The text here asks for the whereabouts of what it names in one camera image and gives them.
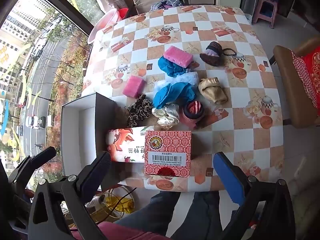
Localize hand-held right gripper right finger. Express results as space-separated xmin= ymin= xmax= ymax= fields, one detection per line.
xmin=213 ymin=152 xmax=295 ymax=240

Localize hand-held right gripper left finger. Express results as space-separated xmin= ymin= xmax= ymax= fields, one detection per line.
xmin=29 ymin=151 xmax=112 ymax=240

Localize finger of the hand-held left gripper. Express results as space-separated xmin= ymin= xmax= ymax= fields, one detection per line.
xmin=7 ymin=146 xmax=57 ymax=195

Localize light blue fluffy cloth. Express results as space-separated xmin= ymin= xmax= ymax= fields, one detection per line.
xmin=155 ymin=70 xmax=198 ymax=92

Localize checkered printed tablecloth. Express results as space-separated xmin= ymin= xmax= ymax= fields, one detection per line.
xmin=81 ymin=5 xmax=284 ymax=198

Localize floral printed box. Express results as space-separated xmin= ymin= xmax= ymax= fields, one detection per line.
xmin=106 ymin=127 xmax=156 ymax=163

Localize black and white open box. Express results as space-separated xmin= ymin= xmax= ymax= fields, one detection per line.
xmin=61 ymin=92 xmax=116 ymax=181

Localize yellow bag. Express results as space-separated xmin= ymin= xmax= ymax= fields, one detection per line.
xmin=104 ymin=196 xmax=136 ymax=214

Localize person's jeans legs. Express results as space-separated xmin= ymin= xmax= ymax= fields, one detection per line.
xmin=114 ymin=191 xmax=251 ymax=240

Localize maroon clothing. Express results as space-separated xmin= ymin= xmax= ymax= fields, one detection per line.
xmin=72 ymin=221 xmax=156 ymax=240

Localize red patterned box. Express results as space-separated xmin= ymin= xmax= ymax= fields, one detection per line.
xmin=144 ymin=130 xmax=192 ymax=178

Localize leopard print scrunchie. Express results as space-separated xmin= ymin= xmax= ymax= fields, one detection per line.
xmin=126 ymin=94 xmax=154 ymax=128

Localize white polka dot scrunchie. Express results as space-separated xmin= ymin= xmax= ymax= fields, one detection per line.
xmin=152 ymin=103 xmax=180 ymax=126

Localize beige sock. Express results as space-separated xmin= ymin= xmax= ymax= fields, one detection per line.
xmin=198 ymin=77 xmax=228 ymax=104

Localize small pink sponge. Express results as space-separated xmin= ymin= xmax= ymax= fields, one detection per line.
xmin=122 ymin=75 xmax=147 ymax=99

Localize blue scrunchie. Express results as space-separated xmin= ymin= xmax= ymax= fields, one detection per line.
xmin=153 ymin=82 xmax=196 ymax=108
xmin=158 ymin=56 xmax=191 ymax=78

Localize brown chair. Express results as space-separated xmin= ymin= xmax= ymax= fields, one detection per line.
xmin=269 ymin=35 xmax=320 ymax=129

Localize brown knitted pouch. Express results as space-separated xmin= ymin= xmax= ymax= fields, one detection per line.
xmin=200 ymin=41 xmax=224 ymax=67

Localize red checked cloth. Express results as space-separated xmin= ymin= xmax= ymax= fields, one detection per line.
xmin=289 ymin=49 xmax=320 ymax=117

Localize large pink sponge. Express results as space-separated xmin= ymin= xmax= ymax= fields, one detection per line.
xmin=163 ymin=45 xmax=194 ymax=68

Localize red cushion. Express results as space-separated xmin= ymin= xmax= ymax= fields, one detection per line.
xmin=301 ymin=45 xmax=320 ymax=98

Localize pink plastic basin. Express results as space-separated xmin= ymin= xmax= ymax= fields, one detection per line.
xmin=87 ymin=8 xmax=122 ymax=43

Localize pink plastic stool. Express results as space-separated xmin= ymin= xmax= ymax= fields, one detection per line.
xmin=252 ymin=0 xmax=279 ymax=29

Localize plaid clothes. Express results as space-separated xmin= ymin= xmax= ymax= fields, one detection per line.
xmin=150 ymin=0 xmax=185 ymax=12

